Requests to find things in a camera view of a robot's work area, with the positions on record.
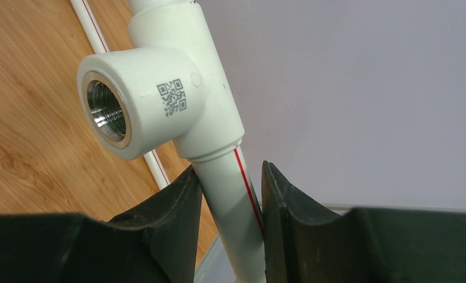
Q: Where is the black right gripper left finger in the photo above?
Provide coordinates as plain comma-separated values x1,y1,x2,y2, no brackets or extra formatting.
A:
0,167,202,282

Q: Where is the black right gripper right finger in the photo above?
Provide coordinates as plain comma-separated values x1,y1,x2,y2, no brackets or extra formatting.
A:
261,161,466,282

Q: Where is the white PVC pipe frame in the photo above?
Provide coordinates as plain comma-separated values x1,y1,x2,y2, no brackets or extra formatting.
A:
77,1,267,282

